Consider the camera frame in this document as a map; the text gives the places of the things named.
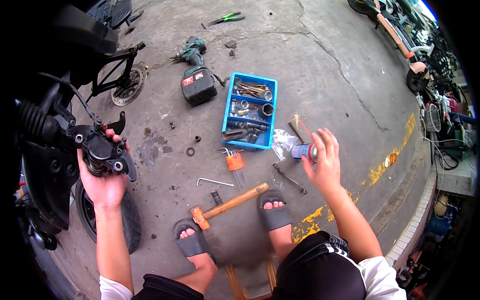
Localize person's right hand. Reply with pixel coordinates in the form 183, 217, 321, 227
301, 128, 342, 196

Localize person's left hand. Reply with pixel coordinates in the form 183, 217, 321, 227
77, 124, 131, 211

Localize black brake caliper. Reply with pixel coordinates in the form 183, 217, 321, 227
67, 111, 138, 183

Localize spray can with red straw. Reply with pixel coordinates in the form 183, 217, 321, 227
291, 118, 319, 163

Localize thin grey spanner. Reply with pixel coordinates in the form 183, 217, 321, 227
272, 163, 308, 195

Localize rusty metal rod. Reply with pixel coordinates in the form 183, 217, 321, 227
287, 121, 305, 145

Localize clear plastic bag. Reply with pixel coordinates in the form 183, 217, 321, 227
271, 128, 299, 162

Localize black motorcycle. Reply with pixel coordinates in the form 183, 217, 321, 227
14, 0, 145, 259

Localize blue plastic tool tray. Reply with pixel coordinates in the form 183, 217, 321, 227
221, 72, 278, 151

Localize orange hex key set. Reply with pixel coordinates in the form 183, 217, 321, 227
218, 147, 247, 189

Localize heap of sockets and bits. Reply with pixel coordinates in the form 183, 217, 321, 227
222, 99, 270, 145

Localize person's legs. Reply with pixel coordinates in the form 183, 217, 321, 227
132, 189, 367, 300

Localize steel brake disc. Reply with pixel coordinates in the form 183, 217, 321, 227
110, 64, 148, 107

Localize silver hex key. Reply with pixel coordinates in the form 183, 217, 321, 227
196, 177, 235, 188

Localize bunch of drill bits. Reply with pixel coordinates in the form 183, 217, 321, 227
233, 78, 271, 99

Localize person's body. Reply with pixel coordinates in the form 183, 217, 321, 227
98, 256, 408, 300

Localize black metal stand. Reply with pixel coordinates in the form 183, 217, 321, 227
85, 41, 147, 103

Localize heap of workshop clutter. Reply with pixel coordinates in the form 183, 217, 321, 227
414, 80, 480, 197

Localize wooden stool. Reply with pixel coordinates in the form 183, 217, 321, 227
224, 254, 279, 300

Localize row of parked scooters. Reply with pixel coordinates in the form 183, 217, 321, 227
346, 0, 464, 94

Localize black brake hose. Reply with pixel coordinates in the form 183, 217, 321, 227
37, 72, 99, 121

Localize wooden handled orange hammer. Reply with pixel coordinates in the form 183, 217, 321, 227
190, 182, 270, 231

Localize green cordless impact driver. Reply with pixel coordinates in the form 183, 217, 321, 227
172, 36, 230, 107

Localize green handled pliers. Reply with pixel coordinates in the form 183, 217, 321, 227
201, 11, 247, 30

